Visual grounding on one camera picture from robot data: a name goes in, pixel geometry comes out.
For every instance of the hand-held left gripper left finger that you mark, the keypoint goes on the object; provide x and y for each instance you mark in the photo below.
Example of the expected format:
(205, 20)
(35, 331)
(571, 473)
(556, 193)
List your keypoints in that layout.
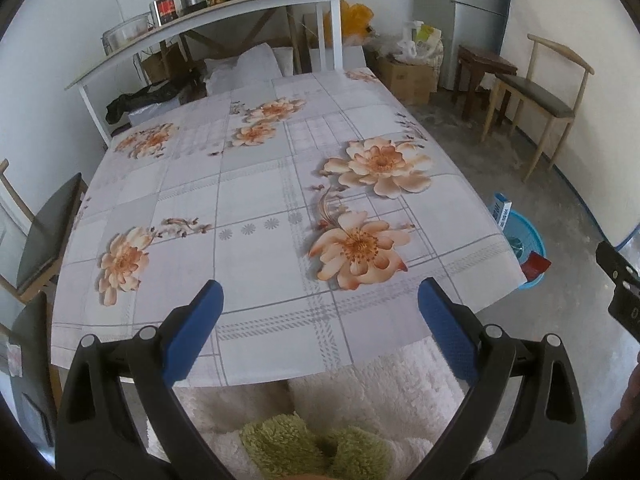
(195, 330)

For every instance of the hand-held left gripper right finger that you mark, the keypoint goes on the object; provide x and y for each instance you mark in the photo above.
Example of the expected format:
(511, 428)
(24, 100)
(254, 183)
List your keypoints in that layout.
(445, 330)

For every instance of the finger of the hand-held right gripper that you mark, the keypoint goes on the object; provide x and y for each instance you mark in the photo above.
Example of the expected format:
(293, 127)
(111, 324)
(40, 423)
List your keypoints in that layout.
(615, 265)

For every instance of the blue plastic basin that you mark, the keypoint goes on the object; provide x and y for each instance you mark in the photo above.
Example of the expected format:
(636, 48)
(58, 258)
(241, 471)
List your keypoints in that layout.
(525, 232)

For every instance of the blue white toothpaste box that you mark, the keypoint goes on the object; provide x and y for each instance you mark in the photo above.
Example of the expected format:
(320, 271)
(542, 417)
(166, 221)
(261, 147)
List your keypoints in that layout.
(500, 210)

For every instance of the person's right hand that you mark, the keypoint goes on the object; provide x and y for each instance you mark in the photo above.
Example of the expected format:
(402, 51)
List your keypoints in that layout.
(627, 410)

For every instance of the white fluffy blanket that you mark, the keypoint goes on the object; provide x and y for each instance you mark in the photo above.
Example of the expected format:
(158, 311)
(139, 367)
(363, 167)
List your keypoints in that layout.
(400, 385)

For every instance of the red snack packet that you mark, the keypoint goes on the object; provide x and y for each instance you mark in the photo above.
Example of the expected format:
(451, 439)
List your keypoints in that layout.
(536, 266)

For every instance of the green fluffy cloth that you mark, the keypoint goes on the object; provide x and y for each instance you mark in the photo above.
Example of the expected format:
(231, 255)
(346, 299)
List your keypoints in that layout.
(280, 440)

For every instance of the white leaning mattress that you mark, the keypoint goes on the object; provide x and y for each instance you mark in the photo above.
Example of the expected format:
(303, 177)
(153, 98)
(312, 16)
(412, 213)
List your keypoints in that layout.
(600, 125)

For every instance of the floral tablecloth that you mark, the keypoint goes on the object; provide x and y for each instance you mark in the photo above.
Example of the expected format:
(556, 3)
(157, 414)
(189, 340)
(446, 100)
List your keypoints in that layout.
(250, 200)

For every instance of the wooden chair dark seat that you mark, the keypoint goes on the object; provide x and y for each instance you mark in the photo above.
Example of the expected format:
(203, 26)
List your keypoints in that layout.
(540, 95)
(45, 230)

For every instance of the black bag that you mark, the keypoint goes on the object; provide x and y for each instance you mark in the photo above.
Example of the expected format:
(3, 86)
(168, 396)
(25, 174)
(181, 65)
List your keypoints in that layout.
(145, 97)

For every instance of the dark wooden stool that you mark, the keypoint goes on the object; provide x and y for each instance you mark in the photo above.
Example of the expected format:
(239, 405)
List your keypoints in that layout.
(485, 60)

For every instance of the cardboard box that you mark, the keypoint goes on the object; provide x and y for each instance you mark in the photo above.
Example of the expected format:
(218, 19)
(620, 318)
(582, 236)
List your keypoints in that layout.
(160, 62)
(405, 80)

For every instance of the white woven sack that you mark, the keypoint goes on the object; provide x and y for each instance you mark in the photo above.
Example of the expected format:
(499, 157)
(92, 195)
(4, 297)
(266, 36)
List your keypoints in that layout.
(240, 67)

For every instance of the grey refrigerator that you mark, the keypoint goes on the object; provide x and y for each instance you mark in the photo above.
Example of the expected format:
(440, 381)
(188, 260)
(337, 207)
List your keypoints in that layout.
(480, 25)

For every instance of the white shelf table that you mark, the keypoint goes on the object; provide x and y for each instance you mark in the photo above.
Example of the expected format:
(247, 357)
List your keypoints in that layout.
(200, 17)

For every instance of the orange plastic bag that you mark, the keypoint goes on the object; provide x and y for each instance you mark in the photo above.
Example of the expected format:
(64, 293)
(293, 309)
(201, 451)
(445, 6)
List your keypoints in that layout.
(355, 20)

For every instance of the dark sauce jar red lid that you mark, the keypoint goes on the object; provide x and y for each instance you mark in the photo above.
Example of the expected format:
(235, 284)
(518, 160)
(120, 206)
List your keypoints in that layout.
(165, 7)

